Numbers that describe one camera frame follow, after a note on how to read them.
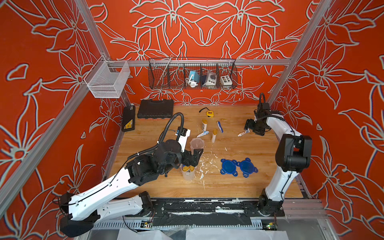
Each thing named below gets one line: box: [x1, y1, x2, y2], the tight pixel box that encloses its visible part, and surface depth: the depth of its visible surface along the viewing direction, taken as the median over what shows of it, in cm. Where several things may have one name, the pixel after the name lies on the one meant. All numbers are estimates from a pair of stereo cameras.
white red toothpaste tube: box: [237, 128, 250, 137], surface depth 102 cm
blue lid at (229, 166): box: [220, 158, 238, 177], surface depth 89 cm
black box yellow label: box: [121, 104, 136, 132], surface depth 112 cm
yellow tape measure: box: [199, 107, 214, 118], surface depth 115 cm
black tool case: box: [137, 99, 174, 119], surface depth 118 cm
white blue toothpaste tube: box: [196, 131, 210, 138], surface depth 103 cm
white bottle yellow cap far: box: [202, 118, 208, 132], surface depth 100 cm
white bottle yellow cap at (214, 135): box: [211, 128, 218, 143], surface depth 94 cm
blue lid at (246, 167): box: [236, 157, 259, 178], surface depth 88 cm
